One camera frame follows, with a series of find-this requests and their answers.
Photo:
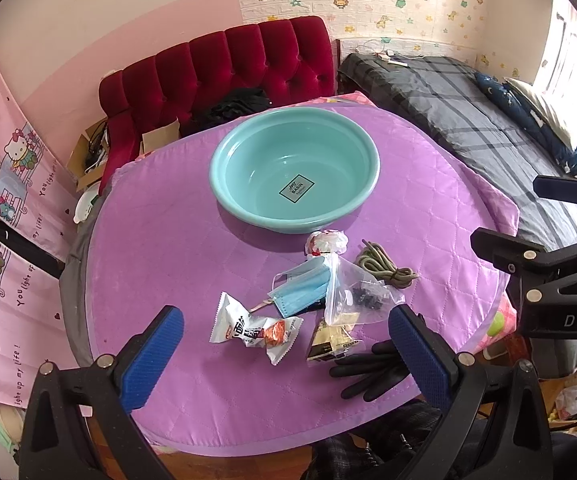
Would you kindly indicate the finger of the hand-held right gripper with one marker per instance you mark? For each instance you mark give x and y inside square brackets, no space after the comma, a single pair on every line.
[508,250]
[558,189]

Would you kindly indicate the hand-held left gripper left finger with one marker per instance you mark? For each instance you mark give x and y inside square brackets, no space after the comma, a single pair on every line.
[151,355]

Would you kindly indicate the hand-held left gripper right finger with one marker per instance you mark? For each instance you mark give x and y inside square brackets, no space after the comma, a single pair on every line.
[418,355]

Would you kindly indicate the black glove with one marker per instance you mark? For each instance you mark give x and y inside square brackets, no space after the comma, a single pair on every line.
[368,370]

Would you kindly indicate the yellow clear snack packet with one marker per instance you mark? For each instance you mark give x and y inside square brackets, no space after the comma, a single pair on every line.
[331,342]

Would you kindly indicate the white snack packet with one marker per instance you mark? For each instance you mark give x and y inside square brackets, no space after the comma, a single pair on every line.
[233,322]

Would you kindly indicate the clear zip bag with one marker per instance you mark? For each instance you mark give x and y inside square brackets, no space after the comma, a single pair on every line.
[353,290]

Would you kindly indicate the small orange snack packet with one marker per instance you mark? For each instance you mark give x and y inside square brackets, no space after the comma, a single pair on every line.
[278,335]

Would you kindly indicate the blue face mask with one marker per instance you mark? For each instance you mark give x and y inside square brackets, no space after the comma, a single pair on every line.
[301,290]

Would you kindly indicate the teal plastic basin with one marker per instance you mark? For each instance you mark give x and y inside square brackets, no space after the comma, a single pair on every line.
[293,170]

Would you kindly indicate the white floor plastic bag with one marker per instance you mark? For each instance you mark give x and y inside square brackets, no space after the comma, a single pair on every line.
[571,402]

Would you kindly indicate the cream pillow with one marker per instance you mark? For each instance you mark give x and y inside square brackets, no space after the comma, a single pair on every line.
[543,105]

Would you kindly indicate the dark blue printed blanket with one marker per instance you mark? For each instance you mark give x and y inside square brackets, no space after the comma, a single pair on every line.
[523,110]

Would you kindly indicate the purple quilted mat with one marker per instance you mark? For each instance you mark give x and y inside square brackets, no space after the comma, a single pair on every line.
[168,240]

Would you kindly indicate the crumpled white plastic bag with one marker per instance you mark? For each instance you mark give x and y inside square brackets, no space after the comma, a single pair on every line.
[326,244]

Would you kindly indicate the white round plastic item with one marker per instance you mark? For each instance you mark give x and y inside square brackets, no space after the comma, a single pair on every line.
[87,205]

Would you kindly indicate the open cardboard box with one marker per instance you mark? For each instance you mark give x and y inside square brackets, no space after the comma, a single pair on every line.
[86,160]

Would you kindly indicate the pink cartoon printed curtain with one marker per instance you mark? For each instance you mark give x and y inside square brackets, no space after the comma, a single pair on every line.
[3,200]

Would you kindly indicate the cardboard flap piece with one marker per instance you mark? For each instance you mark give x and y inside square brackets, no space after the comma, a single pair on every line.
[161,135]

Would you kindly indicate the black cloth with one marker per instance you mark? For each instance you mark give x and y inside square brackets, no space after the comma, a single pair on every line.
[228,107]

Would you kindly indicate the red tufted velvet sofa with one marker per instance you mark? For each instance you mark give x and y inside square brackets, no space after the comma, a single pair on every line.
[248,60]

